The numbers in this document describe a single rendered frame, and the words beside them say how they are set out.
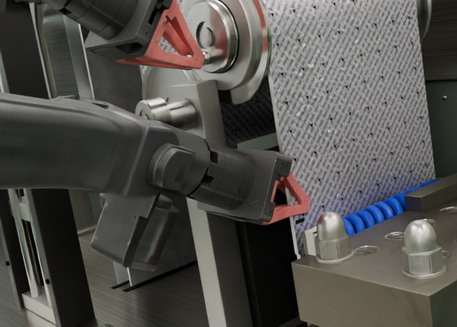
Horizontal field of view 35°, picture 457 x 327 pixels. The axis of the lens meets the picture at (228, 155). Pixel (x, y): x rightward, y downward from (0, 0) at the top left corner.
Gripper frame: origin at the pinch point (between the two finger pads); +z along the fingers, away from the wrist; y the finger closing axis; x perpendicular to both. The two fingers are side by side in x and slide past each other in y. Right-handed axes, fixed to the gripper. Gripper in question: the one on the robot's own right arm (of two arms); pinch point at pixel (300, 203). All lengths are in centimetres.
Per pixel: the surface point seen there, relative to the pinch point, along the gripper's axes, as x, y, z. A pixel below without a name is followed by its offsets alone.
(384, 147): 9.2, 0.3, 10.3
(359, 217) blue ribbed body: 0.3, 3.0, 5.8
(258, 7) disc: 16.6, 0.5, -11.9
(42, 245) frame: -11.6, -33.3, -10.9
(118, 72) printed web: 14.4, -38.1, -4.7
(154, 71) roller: 12.1, -20.7, -9.1
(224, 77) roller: 10.6, -5.6, -9.4
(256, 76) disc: 10.9, -1.5, -8.6
